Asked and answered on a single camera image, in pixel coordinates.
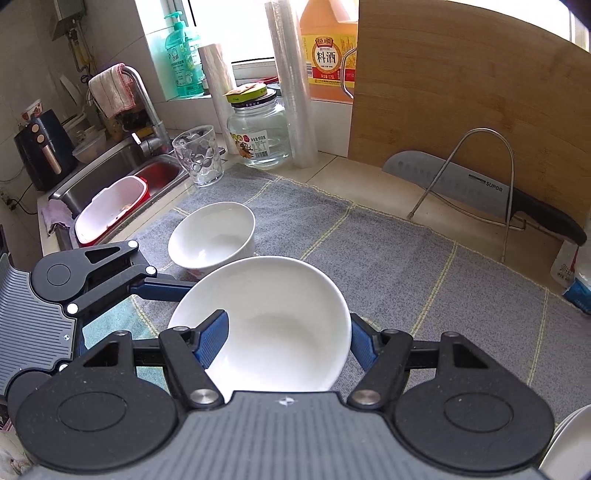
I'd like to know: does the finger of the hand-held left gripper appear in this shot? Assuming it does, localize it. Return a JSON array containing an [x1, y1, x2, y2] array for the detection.
[[65, 240, 197, 318]]

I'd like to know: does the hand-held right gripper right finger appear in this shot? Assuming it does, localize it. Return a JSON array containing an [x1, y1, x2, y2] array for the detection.
[[346, 313, 490, 411]]

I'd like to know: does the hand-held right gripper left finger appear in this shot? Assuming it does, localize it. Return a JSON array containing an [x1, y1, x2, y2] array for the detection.
[[69, 309, 230, 411]]

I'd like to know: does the white bowl with pink flowers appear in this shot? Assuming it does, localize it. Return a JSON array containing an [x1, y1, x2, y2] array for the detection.
[[167, 202, 256, 280], [167, 256, 352, 398]]

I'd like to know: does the white plate with fruit print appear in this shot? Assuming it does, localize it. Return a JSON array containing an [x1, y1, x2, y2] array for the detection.
[[538, 406, 591, 480]]

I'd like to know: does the grey and teal checked cloth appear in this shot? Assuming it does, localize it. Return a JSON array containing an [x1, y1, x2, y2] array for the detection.
[[81, 161, 591, 416]]

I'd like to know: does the purple rag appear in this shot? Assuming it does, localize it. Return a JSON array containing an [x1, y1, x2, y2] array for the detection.
[[41, 198, 77, 236]]

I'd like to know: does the stainless steel sink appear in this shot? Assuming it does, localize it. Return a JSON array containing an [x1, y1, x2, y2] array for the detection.
[[48, 138, 190, 245]]

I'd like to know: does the clear glass mug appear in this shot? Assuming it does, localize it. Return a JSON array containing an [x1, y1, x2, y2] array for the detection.
[[172, 126, 225, 186]]

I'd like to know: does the clear plastic container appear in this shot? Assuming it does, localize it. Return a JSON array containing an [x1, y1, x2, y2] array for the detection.
[[73, 129, 108, 163]]

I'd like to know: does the black air fryer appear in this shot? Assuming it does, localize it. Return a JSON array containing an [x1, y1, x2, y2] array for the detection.
[[14, 109, 78, 192]]

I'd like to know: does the metal faucet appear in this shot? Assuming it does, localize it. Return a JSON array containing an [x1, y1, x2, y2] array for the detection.
[[88, 66, 174, 158]]

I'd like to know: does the glass jar with yellow lid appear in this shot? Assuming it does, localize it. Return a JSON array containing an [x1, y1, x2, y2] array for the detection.
[[226, 84, 293, 169]]

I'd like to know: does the short plastic wrap roll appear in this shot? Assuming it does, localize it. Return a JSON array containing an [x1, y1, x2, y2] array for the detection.
[[199, 44, 241, 155]]

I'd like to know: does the pink and white dishcloth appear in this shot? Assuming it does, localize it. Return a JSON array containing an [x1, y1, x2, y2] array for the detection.
[[89, 63, 137, 118]]

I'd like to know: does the white and blue salt bag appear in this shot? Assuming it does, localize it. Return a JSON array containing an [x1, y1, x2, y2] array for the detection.
[[551, 240, 591, 316]]

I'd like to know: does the green dish soap bottle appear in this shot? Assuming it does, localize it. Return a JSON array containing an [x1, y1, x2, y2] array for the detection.
[[165, 11, 204, 97]]

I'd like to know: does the tall plastic wrap roll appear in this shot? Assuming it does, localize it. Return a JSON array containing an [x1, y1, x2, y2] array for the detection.
[[264, 0, 319, 169]]

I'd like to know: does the bamboo cutting board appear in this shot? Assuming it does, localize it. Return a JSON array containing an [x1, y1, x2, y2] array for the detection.
[[347, 0, 591, 241]]

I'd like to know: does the orange cooking wine bottle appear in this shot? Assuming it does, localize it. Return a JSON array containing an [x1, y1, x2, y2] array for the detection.
[[300, 0, 360, 101]]

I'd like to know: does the kitchen knife with black handle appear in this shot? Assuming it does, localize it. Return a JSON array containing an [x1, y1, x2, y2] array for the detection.
[[382, 150, 588, 247]]

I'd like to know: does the metal wire rack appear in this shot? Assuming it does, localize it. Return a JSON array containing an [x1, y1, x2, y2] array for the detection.
[[339, 46, 527, 264]]

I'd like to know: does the wall water heater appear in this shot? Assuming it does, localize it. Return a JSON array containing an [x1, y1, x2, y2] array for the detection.
[[52, 0, 88, 35]]

